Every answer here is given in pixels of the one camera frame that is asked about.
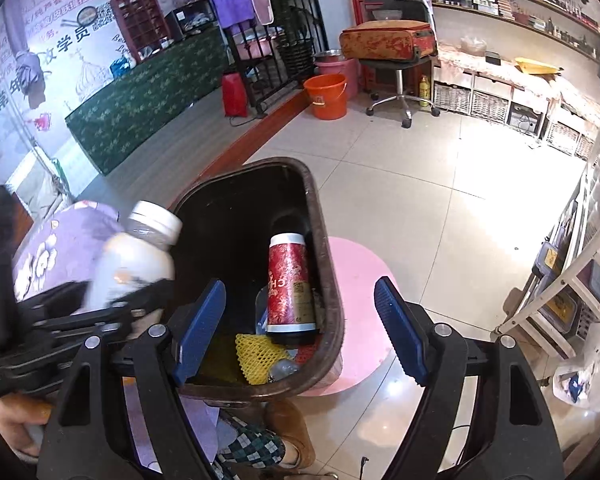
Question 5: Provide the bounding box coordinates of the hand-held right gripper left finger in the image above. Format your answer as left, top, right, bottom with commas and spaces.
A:
36, 279, 228, 480

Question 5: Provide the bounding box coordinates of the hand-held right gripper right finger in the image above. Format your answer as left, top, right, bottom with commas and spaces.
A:
373, 276, 566, 480

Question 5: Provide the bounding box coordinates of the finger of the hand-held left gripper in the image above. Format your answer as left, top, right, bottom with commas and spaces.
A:
30, 278, 177, 346
0, 332, 88, 401

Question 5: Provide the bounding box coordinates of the small white plastic bottle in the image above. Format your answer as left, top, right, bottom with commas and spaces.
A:
82, 200, 183, 313

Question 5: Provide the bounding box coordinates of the yellow foam fruit net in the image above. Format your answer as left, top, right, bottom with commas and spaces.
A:
235, 332, 291, 386

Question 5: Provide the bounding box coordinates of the red paper cup black lid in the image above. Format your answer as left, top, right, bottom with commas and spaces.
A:
266, 232, 318, 346

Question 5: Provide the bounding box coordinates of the dark brown trash bin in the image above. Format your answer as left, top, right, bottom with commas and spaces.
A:
167, 156, 348, 403

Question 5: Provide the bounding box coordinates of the person's left hand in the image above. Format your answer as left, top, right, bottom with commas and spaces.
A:
0, 392, 53, 463

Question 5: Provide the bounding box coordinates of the pink round stool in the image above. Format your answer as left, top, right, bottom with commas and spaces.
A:
300, 236, 398, 397

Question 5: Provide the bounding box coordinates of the checkered trouser leg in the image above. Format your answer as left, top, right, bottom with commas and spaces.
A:
215, 412, 286, 480

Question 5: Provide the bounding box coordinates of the brown slipper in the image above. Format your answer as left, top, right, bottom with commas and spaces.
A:
265, 399, 317, 468

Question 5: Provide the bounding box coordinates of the white standing rack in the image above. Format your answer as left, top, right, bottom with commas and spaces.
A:
495, 85, 600, 361

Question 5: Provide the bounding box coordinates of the clear plastic bag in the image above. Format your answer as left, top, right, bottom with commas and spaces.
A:
552, 327, 600, 413

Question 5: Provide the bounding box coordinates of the grey hanging cloth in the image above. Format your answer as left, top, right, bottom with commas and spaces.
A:
5, 0, 48, 108

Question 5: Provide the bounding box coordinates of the green patterned counter cloth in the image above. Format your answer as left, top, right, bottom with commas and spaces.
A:
65, 27, 231, 177

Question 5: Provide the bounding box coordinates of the orange plastic bucket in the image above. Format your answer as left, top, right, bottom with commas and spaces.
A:
302, 73, 348, 121

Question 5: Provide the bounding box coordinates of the pink plastic bucket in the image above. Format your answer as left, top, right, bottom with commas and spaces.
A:
314, 57, 359, 101

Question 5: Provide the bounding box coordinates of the black office chair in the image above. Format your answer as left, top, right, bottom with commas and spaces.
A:
358, 0, 441, 128

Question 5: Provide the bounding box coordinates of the white cabinet with wicker baskets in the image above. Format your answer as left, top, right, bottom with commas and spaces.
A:
432, 42, 600, 161

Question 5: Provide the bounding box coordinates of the red telephone booth cabinet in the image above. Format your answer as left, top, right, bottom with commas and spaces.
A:
106, 0, 173, 63

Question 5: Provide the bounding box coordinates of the black metal rack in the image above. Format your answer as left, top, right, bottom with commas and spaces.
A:
222, 0, 331, 113

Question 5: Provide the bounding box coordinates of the red patterned suitcase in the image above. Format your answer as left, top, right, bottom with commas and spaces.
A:
339, 20, 438, 61

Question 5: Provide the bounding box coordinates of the purple towel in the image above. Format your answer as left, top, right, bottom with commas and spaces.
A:
203, 0, 258, 31

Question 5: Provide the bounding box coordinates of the wall poster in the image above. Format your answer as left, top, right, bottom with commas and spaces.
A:
0, 0, 191, 176

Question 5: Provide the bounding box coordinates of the wall shelf with bottles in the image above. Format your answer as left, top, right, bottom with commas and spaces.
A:
425, 0, 600, 56

